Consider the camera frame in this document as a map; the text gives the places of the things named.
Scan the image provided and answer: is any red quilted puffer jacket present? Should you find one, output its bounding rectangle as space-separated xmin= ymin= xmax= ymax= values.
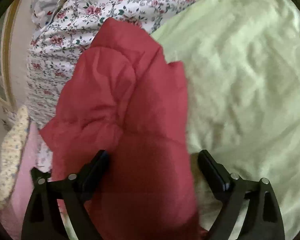
xmin=40 ymin=18 xmax=199 ymax=239

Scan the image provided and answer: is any pink pillow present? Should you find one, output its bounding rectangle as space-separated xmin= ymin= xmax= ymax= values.
xmin=0 ymin=122 xmax=52 ymax=239

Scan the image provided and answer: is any yellow floral pillow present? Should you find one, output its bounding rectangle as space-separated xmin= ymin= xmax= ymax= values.
xmin=0 ymin=105 xmax=30 ymax=211

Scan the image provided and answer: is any small floral pattern quilt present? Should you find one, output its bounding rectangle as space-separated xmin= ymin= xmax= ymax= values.
xmin=26 ymin=0 xmax=243 ymax=131

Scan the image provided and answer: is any light green bed sheet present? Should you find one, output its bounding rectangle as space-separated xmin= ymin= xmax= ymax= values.
xmin=152 ymin=0 xmax=300 ymax=239

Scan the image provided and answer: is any gold framed wall picture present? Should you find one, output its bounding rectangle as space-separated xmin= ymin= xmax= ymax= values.
xmin=0 ymin=0 xmax=21 ymax=110

